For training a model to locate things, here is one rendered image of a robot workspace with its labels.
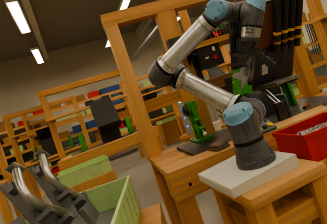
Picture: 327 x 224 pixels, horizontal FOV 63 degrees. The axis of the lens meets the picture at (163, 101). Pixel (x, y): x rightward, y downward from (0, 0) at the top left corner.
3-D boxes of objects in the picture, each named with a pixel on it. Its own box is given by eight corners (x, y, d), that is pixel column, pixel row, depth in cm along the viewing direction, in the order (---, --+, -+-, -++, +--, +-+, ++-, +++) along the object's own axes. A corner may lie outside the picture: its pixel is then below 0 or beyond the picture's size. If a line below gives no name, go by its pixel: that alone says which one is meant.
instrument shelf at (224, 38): (275, 25, 199) (273, 19, 199) (163, 58, 180) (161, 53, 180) (256, 35, 224) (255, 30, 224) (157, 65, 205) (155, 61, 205)
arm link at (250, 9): (247, -1, 109) (269, -1, 105) (243, 27, 112) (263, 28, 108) (242, -4, 102) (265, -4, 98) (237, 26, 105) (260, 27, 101)
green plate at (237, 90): (254, 101, 164) (251, 67, 165) (242, 102, 162) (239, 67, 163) (245, 102, 175) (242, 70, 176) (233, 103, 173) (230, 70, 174)
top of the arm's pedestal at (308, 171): (329, 173, 93) (325, 162, 93) (253, 212, 84) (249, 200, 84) (269, 160, 124) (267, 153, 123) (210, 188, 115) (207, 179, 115)
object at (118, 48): (320, 92, 217) (282, -20, 217) (150, 158, 186) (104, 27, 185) (312, 93, 226) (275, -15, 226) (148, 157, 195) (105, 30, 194)
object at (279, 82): (301, 78, 151) (299, 73, 151) (277, 87, 148) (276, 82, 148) (262, 86, 189) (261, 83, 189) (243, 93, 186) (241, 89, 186)
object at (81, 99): (144, 148, 838) (121, 81, 837) (45, 187, 738) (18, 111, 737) (140, 147, 889) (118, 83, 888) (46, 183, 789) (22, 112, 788)
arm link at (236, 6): (211, 0, 105) (239, 0, 100) (220, 2, 114) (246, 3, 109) (208, 20, 107) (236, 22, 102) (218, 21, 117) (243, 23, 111)
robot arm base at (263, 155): (284, 157, 98) (275, 131, 98) (249, 174, 95) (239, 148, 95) (262, 151, 113) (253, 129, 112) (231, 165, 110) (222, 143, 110)
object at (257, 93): (287, 108, 187) (272, 62, 187) (250, 122, 180) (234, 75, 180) (271, 109, 205) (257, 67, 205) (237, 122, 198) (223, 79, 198)
